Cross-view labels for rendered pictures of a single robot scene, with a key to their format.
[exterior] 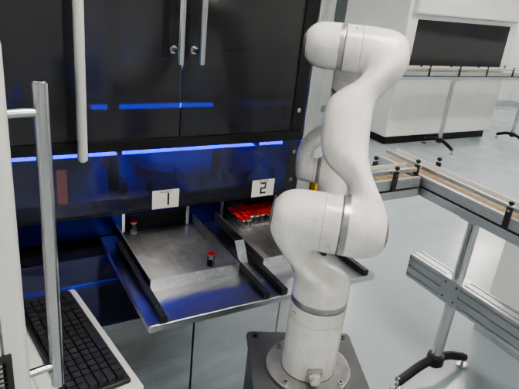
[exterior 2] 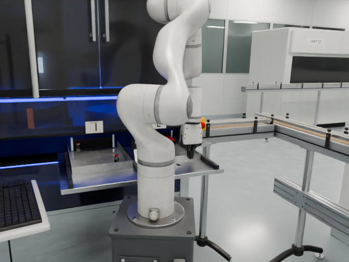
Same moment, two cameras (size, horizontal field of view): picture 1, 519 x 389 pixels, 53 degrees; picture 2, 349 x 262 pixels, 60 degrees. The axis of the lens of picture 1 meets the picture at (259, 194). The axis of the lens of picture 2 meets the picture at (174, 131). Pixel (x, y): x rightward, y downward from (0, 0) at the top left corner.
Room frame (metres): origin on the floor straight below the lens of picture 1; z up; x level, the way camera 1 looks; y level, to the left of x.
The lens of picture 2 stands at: (0.05, -0.36, 1.36)
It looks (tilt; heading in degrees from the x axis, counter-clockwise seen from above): 14 degrees down; 9
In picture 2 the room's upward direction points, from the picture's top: 1 degrees clockwise
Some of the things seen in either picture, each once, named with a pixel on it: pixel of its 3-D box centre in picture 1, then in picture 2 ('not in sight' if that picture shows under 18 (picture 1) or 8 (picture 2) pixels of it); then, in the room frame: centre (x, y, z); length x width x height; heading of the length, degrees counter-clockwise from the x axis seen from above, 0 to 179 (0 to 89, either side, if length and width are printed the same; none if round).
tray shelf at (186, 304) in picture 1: (235, 258); (135, 161); (1.38, 0.05, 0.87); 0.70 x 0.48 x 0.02; 122
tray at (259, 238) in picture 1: (272, 231); (163, 149); (1.53, -0.05, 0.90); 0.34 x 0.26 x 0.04; 32
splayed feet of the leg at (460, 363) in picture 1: (432, 365); (296, 254); (1.98, -0.90, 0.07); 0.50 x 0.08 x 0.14; 122
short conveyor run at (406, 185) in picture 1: (351, 181); (226, 127); (2.03, -0.38, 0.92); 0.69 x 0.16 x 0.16; 122
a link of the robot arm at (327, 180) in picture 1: (333, 170); (191, 101); (1.41, -0.20, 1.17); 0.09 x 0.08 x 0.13; 83
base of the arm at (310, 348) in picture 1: (313, 334); (156, 187); (0.94, -0.15, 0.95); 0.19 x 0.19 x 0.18
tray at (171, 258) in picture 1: (174, 248); (97, 156); (1.35, 0.23, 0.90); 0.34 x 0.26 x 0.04; 32
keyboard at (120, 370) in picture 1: (69, 338); (15, 200); (1.00, 0.42, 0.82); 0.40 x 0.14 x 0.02; 40
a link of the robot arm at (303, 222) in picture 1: (311, 247); (146, 122); (0.94, -0.12, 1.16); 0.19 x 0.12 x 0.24; 83
